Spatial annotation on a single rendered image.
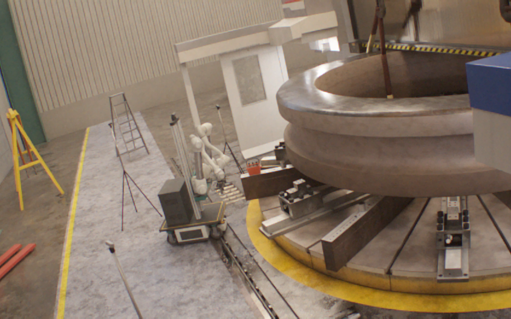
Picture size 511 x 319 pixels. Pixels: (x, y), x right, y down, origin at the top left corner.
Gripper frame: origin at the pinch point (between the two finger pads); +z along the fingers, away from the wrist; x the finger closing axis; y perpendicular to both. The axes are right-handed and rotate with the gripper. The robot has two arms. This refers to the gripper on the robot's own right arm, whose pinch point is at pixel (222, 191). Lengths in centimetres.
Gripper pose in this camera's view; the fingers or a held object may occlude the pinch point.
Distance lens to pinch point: 645.8
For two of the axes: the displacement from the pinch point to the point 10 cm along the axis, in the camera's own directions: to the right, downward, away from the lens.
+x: -0.2, 3.4, -9.4
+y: -9.8, 1.8, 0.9
